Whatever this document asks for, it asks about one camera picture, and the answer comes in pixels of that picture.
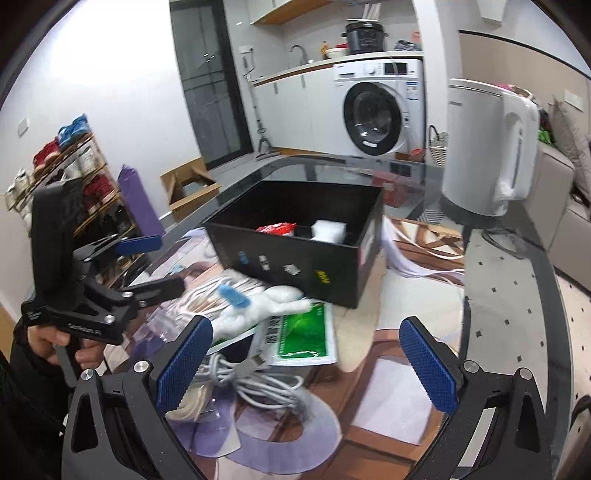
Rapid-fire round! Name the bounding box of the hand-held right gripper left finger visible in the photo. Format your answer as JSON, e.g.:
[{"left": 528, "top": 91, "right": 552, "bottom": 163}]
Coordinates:
[{"left": 62, "top": 316, "right": 218, "bottom": 480}]

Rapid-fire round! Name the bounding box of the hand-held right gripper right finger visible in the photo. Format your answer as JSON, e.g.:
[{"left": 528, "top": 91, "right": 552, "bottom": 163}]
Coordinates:
[{"left": 399, "top": 316, "right": 552, "bottom": 480}]

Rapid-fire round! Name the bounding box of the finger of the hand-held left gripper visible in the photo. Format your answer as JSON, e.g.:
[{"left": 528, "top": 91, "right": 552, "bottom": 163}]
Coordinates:
[
  {"left": 85, "top": 276, "right": 185, "bottom": 324},
  {"left": 76, "top": 234, "right": 164, "bottom": 273}
]

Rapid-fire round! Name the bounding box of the white strap bundle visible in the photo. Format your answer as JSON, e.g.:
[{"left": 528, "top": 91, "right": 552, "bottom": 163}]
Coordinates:
[{"left": 139, "top": 272, "right": 269, "bottom": 337}]

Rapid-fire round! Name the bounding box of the white cable bundle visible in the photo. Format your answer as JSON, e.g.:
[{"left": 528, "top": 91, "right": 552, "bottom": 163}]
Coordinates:
[{"left": 203, "top": 351, "right": 315, "bottom": 416}]

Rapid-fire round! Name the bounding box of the white fluffy cotton piece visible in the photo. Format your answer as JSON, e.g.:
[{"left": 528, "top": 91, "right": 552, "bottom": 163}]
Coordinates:
[{"left": 210, "top": 285, "right": 315, "bottom": 337}]

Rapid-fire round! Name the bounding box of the green and white packet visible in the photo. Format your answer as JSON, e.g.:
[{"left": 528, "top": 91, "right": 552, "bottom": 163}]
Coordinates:
[{"left": 252, "top": 300, "right": 340, "bottom": 367}]

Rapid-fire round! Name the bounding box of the black cardboard box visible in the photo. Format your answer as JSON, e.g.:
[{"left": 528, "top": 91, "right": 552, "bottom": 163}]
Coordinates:
[{"left": 203, "top": 180, "right": 385, "bottom": 309}]

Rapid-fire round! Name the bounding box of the person's left forearm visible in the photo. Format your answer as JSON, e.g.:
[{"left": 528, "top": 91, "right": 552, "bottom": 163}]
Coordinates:
[{"left": 0, "top": 318, "right": 75, "bottom": 480}]

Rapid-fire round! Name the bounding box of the person's left hand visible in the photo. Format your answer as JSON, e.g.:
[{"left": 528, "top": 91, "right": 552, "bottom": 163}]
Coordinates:
[{"left": 28, "top": 325, "right": 107, "bottom": 370}]

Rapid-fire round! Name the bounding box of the purple rolled yoga mat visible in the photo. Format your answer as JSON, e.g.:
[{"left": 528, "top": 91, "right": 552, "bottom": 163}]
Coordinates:
[{"left": 117, "top": 164, "right": 164, "bottom": 238}]

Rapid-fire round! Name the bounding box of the wooden shoe rack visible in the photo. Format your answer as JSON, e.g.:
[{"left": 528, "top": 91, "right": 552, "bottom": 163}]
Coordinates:
[
  {"left": 4, "top": 114, "right": 139, "bottom": 282},
  {"left": 4, "top": 131, "right": 139, "bottom": 287}
]

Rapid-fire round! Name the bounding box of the printed table mat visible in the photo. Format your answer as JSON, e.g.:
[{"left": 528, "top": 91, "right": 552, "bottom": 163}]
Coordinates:
[{"left": 120, "top": 217, "right": 467, "bottom": 480}]

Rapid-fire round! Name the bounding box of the brown cardboard box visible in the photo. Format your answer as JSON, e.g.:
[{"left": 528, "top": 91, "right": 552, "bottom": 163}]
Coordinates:
[{"left": 160, "top": 157, "right": 222, "bottom": 222}]

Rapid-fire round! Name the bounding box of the small blue plastic piece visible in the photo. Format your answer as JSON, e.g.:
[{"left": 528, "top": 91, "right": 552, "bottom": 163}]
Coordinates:
[{"left": 219, "top": 285, "right": 250, "bottom": 308}]

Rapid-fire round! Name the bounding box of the red snack packet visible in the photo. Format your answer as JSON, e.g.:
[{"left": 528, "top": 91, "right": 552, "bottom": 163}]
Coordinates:
[{"left": 255, "top": 222, "right": 297, "bottom": 237}]

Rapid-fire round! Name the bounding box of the dark glass door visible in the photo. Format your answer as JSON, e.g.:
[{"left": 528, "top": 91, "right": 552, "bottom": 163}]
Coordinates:
[{"left": 171, "top": 0, "right": 254, "bottom": 169}]

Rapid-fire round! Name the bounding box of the white plastic bag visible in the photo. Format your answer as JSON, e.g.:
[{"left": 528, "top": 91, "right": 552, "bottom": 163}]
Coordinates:
[{"left": 310, "top": 220, "right": 347, "bottom": 243}]

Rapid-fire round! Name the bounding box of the white kitchen counter cabinet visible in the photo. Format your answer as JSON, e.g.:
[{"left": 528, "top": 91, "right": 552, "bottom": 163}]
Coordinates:
[{"left": 252, "top": 51, "right": 426, "bottom": 155}]

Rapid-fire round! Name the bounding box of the grey sofa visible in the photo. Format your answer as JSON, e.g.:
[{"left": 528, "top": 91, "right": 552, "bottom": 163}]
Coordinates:
[{"left": 522, "top": 138, "right": 591, "bottom": 287}]

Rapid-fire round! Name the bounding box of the wicker basket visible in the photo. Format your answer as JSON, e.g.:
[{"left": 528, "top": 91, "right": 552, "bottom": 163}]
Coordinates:
[{"left": 427, "top": 124, "right": 450, "bottom": 167}]

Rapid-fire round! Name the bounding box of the white electric kettle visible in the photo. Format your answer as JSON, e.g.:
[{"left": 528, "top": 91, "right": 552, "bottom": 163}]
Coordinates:
[{"left": 441, "top": 78, "right": 541, "bottom": 227}]

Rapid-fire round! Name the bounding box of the grey pillow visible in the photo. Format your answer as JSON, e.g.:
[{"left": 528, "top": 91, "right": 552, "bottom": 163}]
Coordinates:
[{"left": 551, "top": 97, "right": 591, "bottom": 162}]

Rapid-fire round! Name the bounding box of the upper kitchen cabinet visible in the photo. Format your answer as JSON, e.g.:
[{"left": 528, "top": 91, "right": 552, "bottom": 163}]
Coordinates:
[{"left": 252, "top": 0, "right": 333, "bottom": 26}]

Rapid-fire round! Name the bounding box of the white washing machine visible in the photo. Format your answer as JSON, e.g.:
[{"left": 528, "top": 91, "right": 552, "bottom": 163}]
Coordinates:
[{"left": 333, "top": 58, "right": 426, "bottom": 158}]

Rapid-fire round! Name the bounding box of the black pressure cooker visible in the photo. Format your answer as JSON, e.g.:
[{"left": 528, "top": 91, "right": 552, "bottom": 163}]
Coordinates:
[{"left": 344, "top": 21, "right": 389, "bottom": 54}]

